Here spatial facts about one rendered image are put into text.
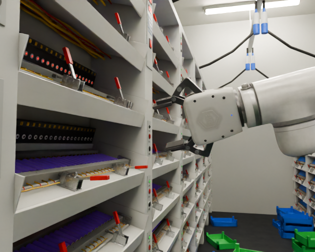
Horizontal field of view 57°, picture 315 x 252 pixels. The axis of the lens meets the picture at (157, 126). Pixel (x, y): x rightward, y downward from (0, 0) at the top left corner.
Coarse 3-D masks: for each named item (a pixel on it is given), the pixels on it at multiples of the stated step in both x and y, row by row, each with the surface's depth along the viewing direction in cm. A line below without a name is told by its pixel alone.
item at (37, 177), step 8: (112, 160) 86; (120, 160) 90; (128, 160) 96; (56, 168) 58; (64, 168) 60; (72, 168) 62; (80, 168) 65; (88, 168) 69; (96, 168) 73; (104, 168) 78; (32, 176) 49; (40, 176) 51; (48, 176) 54; (56, 176) 56; (24, 184) 48; (32, 184) 50; (40, 184) 49; (48, 184) 51
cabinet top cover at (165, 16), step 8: (152, 0) 141; (160, 0) 141; (168, 0) 141; (160, 8) 150; (168, 8) 150; (152, 16) 159; (160, 16) 159; (168, 16) 159; (176, 16) 162; (160, 24) 170; (168, 24) 170; (176, 24) 170
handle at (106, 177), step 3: (75, 174) 56; (75, 177) 56; (78, 177) 56; (81, 177) 55; (84, 177) 55; (87, 177) 55; (90, 177) 55; (93, 177) 54; (96, 177) 54; (99, 177) 54; (102, 177) 54; (105, 177) 54; (108, 177) 55
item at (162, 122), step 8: (152, 104) 107; (152, 112) 107; (160, 112) 169; (168, 112) 151; (152, 120) 109; (160, 120) 121; (168, 120) 150; (176, 120) 166; (152, 128) 112; (160, 128) 124; (168, 128) 139; (176, 128) 159
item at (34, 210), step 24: (24, 144) 66; (48, 144) 74; (72, 144) 86; (144, 168) 96; (24, 192) 47; (48, 192) 50; (72, 192) 54; (96, 192) 63; (120, 192) 78; (24, 216) 40; (48, 216) 46
